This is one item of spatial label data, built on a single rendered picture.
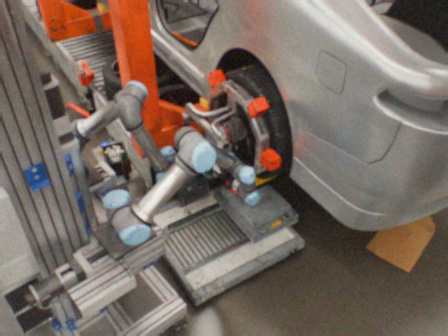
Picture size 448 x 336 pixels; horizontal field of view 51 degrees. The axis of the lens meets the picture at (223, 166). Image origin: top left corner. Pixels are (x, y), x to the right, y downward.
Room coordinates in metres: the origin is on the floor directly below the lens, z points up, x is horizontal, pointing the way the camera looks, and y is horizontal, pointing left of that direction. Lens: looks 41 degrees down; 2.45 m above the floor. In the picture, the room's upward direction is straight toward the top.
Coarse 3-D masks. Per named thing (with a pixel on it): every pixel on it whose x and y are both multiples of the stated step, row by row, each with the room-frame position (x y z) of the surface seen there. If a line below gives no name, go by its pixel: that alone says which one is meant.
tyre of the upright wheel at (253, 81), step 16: (256, 64) 2.37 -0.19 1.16; (240, 80) 2.23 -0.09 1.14; (256, 80) 2.17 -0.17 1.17; (272, 80) 2.18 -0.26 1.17; (256, 96) 2.10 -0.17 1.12; (272, 96) 2.08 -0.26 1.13; (272, 112) 2.00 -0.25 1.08; (272, 128) 1.97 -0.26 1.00; (288, 128) 1.98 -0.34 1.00; (272, 144) 1.96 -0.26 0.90; (288, 144) 1.95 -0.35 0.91; (288, 160) 1.95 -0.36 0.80; (256, 176) 2.06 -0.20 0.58; (272, 176) 1.96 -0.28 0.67
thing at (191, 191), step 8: (192, 176) 2.26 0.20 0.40; (200, 176) 2.31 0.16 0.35; (184, 184) 2.21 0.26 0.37; (192, 184) 2.24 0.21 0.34; (200, 184) 2.30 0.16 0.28; (208, 184) 2.48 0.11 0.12; (176, 192) 2.24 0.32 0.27; (184, 192) 2.21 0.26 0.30; (192, 192) 2.24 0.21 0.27; (200, 192) 2.43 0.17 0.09; (208, 192) 2.40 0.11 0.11; (176, 200) 2.35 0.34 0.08; (184, 200) 2.35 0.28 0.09; (192, 200) 2.35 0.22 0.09
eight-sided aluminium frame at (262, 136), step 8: (216, 88) 2.28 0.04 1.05; (224, 88) 2.21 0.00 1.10; (232, 88) 2.17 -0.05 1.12; (240, 88) 2.17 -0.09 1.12; (208, 96) 2.35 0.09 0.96; (216, 96) 2.32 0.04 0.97; (232, 96) 2.14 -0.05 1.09; (240, 96) 2.10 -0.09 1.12; (248, 96) 2.09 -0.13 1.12; (208, 104) 2.36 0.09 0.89; (216, 104) 2.36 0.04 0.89; (240, 104) 2.07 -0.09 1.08; (248, 104) 2.04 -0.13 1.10; (248, 112) 2.01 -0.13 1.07; (208, 120) 2.36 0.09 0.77; (248, 120) 2.01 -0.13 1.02; (256, 120) 2.02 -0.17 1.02; (256, 128) 1.96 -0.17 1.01; (264, 128) 1.97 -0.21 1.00; (256, 136) 1.94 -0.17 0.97; (264, 136) 1.94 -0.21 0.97; (256, 144) 1.94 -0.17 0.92; (264, 144) 1.95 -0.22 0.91; (232, 152) 2.24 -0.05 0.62; (256, 152) 1.94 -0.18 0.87; (240, 160) 2.16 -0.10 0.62; (256, 160) 1.93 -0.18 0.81; (256, 168) 1.93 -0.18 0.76; (264, 168) 1.93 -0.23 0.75
